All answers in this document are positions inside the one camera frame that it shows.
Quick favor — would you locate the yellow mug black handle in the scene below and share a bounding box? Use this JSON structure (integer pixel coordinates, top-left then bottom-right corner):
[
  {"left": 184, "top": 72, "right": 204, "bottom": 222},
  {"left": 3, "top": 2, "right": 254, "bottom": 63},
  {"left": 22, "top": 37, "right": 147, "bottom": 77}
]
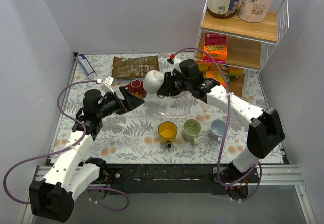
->
[{"left": 158, "top": 121, "right": 178, "bottom": 148}]

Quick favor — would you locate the light green mug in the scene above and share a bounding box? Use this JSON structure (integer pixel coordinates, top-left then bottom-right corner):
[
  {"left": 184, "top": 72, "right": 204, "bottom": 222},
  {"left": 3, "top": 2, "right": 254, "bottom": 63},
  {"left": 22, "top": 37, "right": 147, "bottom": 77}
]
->
[{"left": 182, "top": 119, "right": 201, "bottom": 146}]

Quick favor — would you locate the pale blue footed mug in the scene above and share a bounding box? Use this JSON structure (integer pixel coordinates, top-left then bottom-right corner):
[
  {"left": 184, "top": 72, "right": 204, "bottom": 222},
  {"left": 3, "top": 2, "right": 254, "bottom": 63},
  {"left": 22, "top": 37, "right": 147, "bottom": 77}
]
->
[{"left": 209, "top": 119, "right": 226, "bottom": 143}]

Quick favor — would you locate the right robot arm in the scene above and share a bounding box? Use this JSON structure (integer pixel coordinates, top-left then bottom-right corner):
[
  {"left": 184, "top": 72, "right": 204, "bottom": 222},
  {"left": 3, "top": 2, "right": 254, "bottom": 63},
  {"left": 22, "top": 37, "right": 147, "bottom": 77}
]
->
[{"left": 145, "top": 59, "right": 285, "bottom": 182}]

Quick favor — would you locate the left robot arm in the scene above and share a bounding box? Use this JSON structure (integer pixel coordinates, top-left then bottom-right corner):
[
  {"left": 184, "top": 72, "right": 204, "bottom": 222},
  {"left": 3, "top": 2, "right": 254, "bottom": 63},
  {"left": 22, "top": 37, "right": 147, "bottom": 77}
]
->
[{"left": 29, "top": 86, "right": 145, "bottom": 223}]

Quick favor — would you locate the dark red mug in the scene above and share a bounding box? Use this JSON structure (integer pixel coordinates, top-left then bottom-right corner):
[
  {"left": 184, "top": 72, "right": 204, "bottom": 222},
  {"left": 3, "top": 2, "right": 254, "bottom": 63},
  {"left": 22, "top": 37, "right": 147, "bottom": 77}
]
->
[{"left": 124, "top": 79, "right": 147, "bottom": 99}]

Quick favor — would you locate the cream beige mug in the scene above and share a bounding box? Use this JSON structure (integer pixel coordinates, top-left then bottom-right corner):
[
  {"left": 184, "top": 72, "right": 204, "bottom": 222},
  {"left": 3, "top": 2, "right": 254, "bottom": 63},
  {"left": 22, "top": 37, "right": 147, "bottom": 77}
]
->
[{"left": 174, "top": 92, "right": 184, "bottom": 98}]

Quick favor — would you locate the white speckled mug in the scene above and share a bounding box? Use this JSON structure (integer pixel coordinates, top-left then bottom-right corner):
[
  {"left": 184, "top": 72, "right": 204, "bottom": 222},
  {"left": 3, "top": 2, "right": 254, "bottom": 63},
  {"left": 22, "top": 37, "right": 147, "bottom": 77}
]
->
[{"left": 143, "top": 70, "right": 164, "bottom": 98}]

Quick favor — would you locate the orange sponge box left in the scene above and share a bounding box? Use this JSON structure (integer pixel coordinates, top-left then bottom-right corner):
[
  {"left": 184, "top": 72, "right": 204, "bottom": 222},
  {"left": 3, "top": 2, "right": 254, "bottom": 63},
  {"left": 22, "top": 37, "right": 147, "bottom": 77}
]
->
[{"left": 196, "top": 60, "right": 210, "bottom": 72}]

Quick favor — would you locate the orange sponge box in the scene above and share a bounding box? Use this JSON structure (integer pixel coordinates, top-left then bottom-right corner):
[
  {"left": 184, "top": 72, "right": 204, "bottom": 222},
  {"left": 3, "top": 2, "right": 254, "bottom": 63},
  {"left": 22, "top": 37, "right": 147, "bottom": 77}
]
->
[
  {"left": 209, "top": 62, "right": 245, "bottom": 77},
  {"left": 196, "top": 60, "right": 210, "bottom": 72}
]

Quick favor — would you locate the orange sponge pack lying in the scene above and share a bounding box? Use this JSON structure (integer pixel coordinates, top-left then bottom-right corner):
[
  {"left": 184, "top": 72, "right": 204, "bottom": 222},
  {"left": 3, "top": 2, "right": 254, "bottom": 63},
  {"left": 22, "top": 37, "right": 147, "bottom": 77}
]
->
[{"left": 203, "top": 71, "right": 230, "bottom": 88}]

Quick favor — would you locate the brown coffee bag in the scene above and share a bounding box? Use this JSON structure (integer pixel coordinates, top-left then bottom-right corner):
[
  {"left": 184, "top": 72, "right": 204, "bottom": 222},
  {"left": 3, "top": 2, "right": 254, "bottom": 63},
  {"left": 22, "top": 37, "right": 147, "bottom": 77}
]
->
[{"left": 112, "top": 55, "right": 159, "bottom": 79}]

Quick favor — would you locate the purple white box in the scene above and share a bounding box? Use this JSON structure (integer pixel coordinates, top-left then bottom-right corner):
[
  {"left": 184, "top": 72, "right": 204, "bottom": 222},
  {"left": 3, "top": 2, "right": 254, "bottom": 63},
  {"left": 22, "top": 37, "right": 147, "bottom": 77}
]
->
[{"left": 76, "top": 54, "right": 95, "bottom": 76}]

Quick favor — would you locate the orange pink Scrub Mommy box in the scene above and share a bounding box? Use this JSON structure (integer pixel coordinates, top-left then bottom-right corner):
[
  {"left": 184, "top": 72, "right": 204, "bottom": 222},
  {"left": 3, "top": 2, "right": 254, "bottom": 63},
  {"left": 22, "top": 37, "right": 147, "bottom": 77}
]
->
[{"left": 203, "top": 33, "right": 228, "bottom": 63}]

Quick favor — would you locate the orange sponge box right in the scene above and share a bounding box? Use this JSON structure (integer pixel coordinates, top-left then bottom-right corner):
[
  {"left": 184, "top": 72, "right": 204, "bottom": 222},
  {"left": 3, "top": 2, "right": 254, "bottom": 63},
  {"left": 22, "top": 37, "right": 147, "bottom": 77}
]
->
[{"left": 209, "top": 62, "right": 245, "bottom": 77}]

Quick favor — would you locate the white wrapped tissue roll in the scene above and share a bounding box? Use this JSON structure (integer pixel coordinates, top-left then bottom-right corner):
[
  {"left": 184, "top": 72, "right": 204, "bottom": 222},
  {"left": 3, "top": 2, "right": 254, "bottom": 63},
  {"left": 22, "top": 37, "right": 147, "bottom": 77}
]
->
[{"left": 238, "top": 0, "right": 273, "bottom": 23}]

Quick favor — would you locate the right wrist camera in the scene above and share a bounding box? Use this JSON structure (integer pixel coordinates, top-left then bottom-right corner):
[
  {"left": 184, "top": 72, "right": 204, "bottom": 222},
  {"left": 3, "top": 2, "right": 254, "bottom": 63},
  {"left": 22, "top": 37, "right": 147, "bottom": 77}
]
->
[{"left": 167, "top": 54, "right": 182, "bottom": 75}]

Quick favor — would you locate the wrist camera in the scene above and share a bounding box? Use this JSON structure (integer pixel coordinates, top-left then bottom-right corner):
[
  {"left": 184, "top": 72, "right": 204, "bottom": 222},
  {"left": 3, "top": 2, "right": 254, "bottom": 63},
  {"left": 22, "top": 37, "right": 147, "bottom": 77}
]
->
[
  {"left": 96, "top": 76, "right": 114, "bottom": 93},
  {"left": 167, "top": 54, "right": 182, "bottom": 75}
]

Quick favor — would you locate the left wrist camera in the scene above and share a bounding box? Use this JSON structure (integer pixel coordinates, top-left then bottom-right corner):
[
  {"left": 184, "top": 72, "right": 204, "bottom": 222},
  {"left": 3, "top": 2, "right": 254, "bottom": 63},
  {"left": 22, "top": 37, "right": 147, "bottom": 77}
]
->
[{"left": 96, "top": 76, "right": 114, "bottom": 93}]

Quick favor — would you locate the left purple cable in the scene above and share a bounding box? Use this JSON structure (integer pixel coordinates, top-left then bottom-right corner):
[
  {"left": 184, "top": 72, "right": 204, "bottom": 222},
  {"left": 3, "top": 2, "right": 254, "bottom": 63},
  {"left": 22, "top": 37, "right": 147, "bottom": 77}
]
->
[{"left": 2, "top": 79, "right": 130, "bottom": 212}]

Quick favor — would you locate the purple cable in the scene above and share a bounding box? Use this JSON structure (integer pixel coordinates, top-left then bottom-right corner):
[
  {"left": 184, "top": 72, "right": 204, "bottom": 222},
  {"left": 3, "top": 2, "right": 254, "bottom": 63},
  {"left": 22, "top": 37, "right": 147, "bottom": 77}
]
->
[
  {"left": 174, "top": 47, "right": 263, "bottom": 202},
  {"left": 2, "top": 79, "right": 130, "bottom": 212}
]

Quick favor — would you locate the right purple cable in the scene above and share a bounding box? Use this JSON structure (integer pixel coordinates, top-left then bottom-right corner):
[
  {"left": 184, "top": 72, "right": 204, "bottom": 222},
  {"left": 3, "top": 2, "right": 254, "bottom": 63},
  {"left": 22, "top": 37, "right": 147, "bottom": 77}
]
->
[{"left": 174, "top": 47, "right": 263, "bottom": 202}]

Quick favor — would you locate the white wire shelf rack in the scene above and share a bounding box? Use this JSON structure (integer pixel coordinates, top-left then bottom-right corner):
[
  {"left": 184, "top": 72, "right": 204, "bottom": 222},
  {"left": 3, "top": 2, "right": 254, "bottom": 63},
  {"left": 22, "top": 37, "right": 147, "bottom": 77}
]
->
[{"left": 189, "top": 0, "right": 290, "bottom": 100}]

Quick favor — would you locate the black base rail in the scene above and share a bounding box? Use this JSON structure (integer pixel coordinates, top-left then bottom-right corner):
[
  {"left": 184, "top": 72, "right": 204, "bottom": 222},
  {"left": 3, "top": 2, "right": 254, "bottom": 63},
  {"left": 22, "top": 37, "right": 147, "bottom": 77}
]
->
[{"left": 86, "top": 157, "right": 263, "bottom": 197}]

